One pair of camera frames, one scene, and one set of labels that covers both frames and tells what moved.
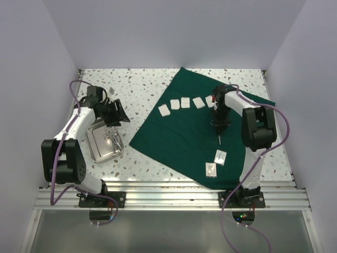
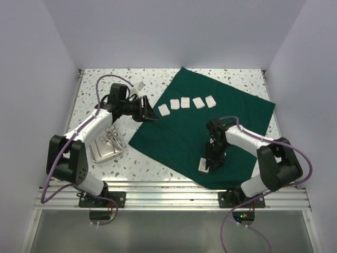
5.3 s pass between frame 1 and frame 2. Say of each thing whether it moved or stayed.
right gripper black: moved
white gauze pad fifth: stayed
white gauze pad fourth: stayed
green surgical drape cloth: stayed
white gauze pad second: stayed
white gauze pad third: stayed
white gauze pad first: stayed
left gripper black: moved
